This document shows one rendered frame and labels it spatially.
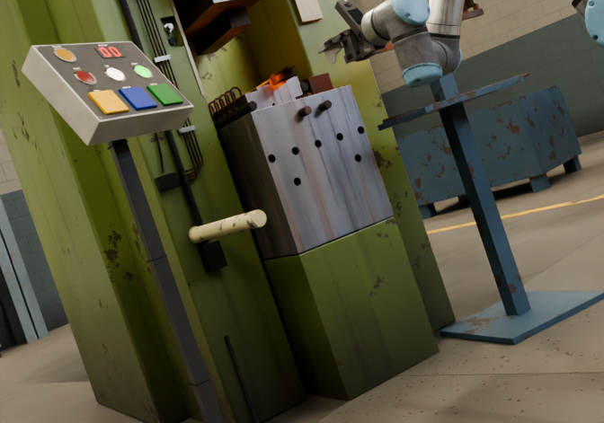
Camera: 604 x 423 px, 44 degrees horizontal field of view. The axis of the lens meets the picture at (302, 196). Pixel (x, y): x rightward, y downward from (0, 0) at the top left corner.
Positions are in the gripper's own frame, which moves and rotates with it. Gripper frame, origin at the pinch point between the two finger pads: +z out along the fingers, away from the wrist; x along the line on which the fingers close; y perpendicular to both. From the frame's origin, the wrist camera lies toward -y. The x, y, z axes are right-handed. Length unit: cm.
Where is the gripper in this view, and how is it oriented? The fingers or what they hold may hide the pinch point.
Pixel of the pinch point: (331, 46)
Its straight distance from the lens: 208.6
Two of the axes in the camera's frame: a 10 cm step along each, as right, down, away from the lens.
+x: 8.1, -2.9, 5.0
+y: 3.2, 9.5, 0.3
